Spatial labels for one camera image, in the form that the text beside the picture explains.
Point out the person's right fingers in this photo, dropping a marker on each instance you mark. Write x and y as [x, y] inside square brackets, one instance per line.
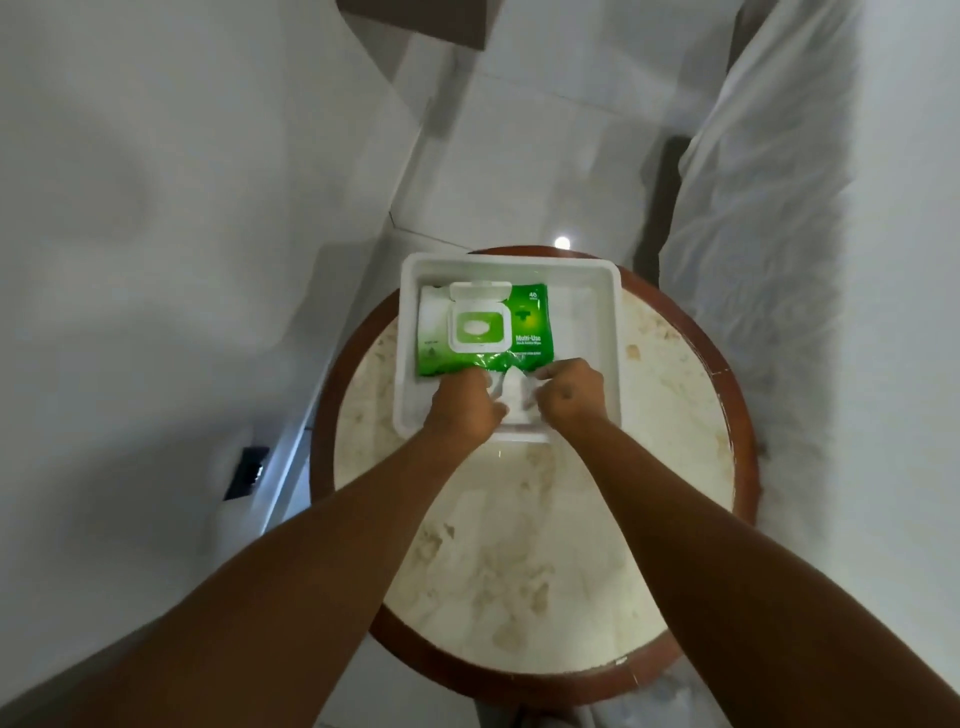
[546, 382]

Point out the person's left hand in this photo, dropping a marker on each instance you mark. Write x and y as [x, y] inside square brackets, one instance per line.
[461, 409]

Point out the black wall socket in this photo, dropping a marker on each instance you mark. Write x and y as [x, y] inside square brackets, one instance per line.
[246, 472]

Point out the green wet wipes packet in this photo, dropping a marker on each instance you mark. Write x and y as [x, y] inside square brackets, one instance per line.
[487, 330]

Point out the white plastic tray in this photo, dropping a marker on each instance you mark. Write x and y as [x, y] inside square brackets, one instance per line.
[510, 345]

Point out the white wet wipe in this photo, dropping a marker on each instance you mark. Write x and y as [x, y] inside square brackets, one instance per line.
[516, 394]

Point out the person's right forearm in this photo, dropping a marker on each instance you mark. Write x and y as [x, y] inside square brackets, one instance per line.
[750, 600]

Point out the round marble side table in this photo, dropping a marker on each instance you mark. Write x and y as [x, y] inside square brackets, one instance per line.
[525, 525]

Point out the person's left fingers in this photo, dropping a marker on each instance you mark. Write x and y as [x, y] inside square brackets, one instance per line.
[491, 397]

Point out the person's left forearm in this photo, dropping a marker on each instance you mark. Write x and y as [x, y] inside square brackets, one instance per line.
[247, 592]

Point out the person's right hand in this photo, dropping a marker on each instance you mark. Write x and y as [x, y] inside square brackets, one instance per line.
[571, 394]

